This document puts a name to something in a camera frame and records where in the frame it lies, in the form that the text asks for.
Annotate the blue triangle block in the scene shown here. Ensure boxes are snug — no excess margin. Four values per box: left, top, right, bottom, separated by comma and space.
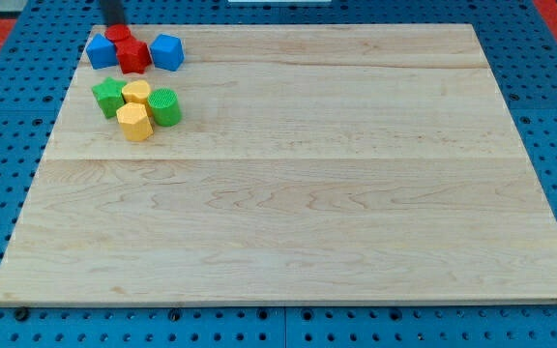
85, 34, 118, 70

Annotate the red star block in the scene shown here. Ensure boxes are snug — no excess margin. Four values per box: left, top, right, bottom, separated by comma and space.
115, 39, 152, 74

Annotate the green star block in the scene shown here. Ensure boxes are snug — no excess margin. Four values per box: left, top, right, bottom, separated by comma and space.
91, 77, 127, 119

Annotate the light wooden board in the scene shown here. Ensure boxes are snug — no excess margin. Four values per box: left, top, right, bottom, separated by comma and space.
0, 24, 557, 307

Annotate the green cylinder block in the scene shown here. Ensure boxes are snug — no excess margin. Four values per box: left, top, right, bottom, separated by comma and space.
148, 88, 182, 127

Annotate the yellow hexagon block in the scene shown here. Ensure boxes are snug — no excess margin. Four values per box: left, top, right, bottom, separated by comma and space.
116, 102, 154, 141

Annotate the yellow heart block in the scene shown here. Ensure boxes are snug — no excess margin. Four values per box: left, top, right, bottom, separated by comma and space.
121, 80, 153, 117

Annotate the blue cube block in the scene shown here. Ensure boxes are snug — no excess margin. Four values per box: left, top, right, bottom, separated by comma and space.
150, 34, 185, 72

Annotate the red cylinder block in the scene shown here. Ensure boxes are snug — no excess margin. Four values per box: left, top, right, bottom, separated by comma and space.
104, 24, 132, 44

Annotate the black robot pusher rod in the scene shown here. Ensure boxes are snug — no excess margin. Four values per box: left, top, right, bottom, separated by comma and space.
99, 0, 127, 26

